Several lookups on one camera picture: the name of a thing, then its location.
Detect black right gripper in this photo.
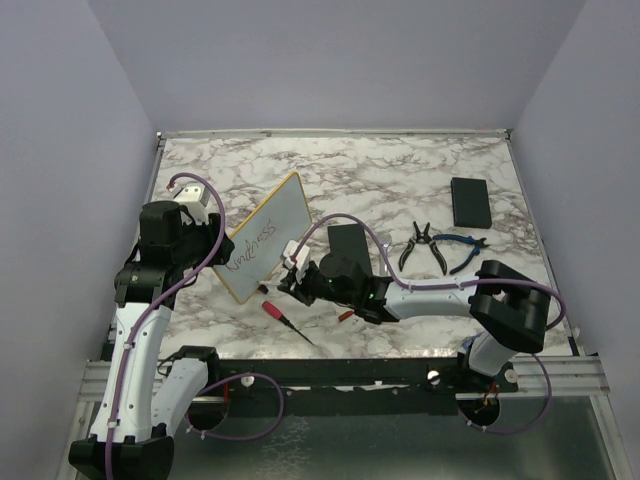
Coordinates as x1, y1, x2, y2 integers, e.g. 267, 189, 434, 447
279, 260, 357, 306

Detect silver whiteboard marker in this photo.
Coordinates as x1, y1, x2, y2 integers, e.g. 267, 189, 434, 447
258, 282, 279, 292

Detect yellow framed whiteboard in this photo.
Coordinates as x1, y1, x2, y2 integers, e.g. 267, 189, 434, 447
214, 172, 312, 305

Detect red marker cap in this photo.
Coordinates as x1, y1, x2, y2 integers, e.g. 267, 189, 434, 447
338, 310, 354, 322

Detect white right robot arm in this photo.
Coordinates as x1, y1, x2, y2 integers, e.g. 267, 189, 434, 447
278, 254, 551, 391

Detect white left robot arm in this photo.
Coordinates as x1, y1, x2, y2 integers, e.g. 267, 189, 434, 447
69, 201, 234, 479

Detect black flat rectangular pad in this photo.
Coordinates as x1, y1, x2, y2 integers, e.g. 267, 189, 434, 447
328, 224, 372, 275

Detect silver open-end wrench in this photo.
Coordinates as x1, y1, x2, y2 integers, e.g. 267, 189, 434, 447
379, 242, 390, 277

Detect black rectangular box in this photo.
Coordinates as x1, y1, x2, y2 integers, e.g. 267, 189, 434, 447
450, 177, 492, 229

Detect red handled screwdriver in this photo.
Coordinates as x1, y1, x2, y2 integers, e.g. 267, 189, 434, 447
262, 301, 314, 346

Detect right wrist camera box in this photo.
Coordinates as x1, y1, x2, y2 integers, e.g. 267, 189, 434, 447
282, 240, 310, 284

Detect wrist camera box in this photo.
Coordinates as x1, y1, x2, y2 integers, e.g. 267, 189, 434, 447
173, 183, 210, 224
282, 240, 310, 284

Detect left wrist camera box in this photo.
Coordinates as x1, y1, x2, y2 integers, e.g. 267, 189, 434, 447
173, 183, 210, 224

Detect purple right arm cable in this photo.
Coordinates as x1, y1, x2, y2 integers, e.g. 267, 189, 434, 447
297, 213, 567, 434

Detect black handled pliers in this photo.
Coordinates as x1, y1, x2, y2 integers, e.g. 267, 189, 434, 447
398, 221, 448, 274

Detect black front mounting rail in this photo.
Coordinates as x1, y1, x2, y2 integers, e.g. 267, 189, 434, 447
162, 344, 501, 419

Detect blue handled pliers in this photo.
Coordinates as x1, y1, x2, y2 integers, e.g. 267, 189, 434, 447
431, 232, 490, 275

